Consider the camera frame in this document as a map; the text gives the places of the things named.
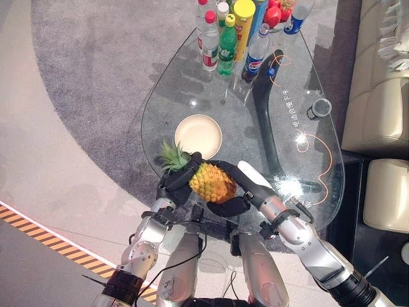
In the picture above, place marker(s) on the beige leather sofa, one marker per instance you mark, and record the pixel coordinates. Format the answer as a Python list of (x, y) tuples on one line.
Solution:
[(374, 105)]

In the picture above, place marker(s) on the yellow pineapple with green crown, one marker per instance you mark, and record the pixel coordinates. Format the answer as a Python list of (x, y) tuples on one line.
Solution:
[(212, 184)]

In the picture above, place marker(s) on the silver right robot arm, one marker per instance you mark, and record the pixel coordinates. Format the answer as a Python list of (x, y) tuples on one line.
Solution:
[(306, 240)]

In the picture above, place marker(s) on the small green bottle white cap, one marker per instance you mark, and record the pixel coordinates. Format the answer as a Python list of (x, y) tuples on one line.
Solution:
[(222, 14)]

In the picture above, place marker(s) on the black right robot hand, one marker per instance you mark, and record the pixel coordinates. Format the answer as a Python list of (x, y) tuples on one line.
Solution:
[(252, 179)]

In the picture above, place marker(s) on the glass table top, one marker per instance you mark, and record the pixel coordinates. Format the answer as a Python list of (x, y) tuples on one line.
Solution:
[(230, 105)]

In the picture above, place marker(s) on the curved black table leg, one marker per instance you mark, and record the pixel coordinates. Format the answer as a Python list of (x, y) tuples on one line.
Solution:
[(266, 121)]

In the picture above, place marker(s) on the grey carpet rug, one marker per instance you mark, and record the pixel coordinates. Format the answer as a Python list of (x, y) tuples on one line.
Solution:
[(105, 83)]

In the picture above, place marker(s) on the clear water bottle red cap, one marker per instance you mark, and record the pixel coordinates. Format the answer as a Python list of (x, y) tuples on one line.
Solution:
[(201, 19), (211, 44)]

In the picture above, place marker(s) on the red tomato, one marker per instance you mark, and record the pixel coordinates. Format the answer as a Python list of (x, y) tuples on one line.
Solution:
[(272, 16)]

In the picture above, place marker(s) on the clear bottle blue label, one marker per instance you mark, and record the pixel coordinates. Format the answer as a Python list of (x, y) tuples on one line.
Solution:
[(295, 19)]

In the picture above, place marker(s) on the yellow black hazard tape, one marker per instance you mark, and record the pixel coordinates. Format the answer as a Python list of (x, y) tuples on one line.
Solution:
[(64, 247)]

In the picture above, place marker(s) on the blue chips can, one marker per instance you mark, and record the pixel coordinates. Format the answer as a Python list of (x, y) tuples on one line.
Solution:
[(258, 16)]

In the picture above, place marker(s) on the dark cola bottle blue label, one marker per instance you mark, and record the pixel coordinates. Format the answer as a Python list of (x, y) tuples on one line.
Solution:
[(254, 57)]

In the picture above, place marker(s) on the beige leather ottoman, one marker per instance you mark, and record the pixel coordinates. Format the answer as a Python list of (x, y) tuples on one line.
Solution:
[(388, 195)]

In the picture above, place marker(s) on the round beige plate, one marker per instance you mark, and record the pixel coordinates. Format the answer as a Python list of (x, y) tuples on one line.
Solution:
[(198, 136)]

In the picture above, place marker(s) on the white fringed cloth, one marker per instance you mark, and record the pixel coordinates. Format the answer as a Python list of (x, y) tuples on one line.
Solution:
[(394, 35)]

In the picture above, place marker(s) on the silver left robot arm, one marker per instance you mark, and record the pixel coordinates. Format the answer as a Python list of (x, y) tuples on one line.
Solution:
[(148, 236)]

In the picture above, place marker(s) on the silver right robot leg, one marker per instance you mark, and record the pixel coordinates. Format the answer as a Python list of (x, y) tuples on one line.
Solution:
[(260, 265)]

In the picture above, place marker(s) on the green soda bottle yellow cap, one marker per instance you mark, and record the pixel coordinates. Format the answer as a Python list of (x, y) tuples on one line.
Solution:
[(227, 48)]

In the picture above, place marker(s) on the black glossy side table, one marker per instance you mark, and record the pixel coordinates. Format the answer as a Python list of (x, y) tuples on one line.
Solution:
[(354, 230)]

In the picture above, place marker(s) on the silver left robot leg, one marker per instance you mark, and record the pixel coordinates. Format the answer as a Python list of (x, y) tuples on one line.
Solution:
[(179, 265)]

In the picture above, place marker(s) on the yellow chips can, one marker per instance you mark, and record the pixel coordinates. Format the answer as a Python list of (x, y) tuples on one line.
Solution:
[(244, 28)]

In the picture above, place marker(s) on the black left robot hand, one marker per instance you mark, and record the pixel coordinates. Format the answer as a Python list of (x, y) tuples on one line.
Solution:
[(177, 182)]

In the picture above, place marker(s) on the silver robot leg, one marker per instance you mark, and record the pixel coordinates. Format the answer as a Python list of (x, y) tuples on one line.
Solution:
[(260, 265), (179, 265)]

